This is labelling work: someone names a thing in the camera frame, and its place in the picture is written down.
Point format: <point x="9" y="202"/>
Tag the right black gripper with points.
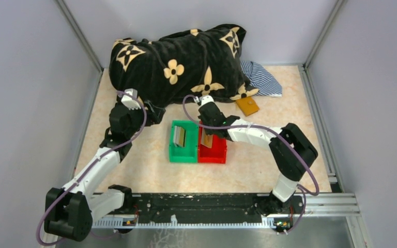
<point x="211" y="124"/>

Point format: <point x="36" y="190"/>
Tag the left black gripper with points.
<point x="153" y="111"/>

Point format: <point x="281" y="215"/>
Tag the tan leather card holder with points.
<point x="247" y="105"/>

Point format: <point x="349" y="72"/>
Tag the red plastic bin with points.
<point x="216" y="154"/>

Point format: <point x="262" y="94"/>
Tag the green plastic bin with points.
<point x="188" y="154"/>

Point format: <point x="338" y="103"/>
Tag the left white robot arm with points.
<point x="71" y="210"/>

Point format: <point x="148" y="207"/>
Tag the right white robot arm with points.
<point x="291" y="149"/>

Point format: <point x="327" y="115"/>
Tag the gold card in red bin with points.
<point x="207" y="140"/>

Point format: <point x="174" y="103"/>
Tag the cards in green bin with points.
<point x="179" y="136"/>

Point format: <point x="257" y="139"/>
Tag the black floral plush blanket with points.
<point x="193" y="62"/>

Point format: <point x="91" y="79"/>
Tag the blue striped cloth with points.
<point x="261" y="79"/>

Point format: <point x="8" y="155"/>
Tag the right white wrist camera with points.
<point x="205" y="99"/>

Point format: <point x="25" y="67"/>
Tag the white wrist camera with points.
<point x="130" y="99"/>
<point x="205" y="99"/>

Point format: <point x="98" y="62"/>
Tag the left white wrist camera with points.
<point x="130" y="99"/>

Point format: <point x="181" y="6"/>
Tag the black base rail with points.
<point x="212" y="208"/>

